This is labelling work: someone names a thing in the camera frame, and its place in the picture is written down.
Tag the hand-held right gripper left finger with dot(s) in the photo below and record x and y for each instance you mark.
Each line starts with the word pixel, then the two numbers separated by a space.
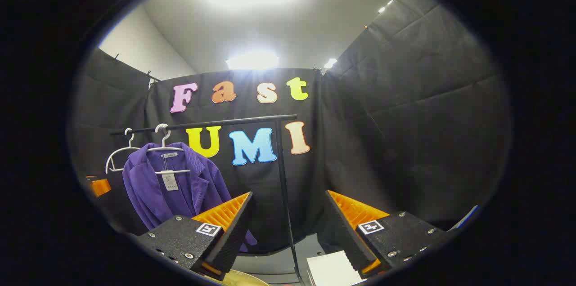
pixel 234 236

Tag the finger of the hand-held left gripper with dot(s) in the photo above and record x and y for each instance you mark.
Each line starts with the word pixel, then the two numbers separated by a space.
pixel 100 187

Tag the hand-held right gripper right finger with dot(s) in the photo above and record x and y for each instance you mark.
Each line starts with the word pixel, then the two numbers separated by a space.
pixel 346 241

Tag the cream fabric laundry hamper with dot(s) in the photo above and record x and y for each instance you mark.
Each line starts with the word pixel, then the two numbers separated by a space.
pixel 243 280

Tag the white plastic hanger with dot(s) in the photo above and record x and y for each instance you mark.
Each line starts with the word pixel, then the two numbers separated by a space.
pixel 131 142
pixel 180 172

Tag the black clothes rack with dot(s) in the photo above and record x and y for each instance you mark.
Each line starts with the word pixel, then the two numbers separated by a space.
pixel 283 178

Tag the white box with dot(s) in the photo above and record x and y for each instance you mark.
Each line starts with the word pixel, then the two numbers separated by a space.
pixel 333 270

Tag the white blue-edged board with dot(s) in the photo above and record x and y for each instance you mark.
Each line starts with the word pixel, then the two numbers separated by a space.
pixel 465 217

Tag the black backdrop cloth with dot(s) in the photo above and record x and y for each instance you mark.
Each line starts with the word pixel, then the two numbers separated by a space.
pixel 405 119

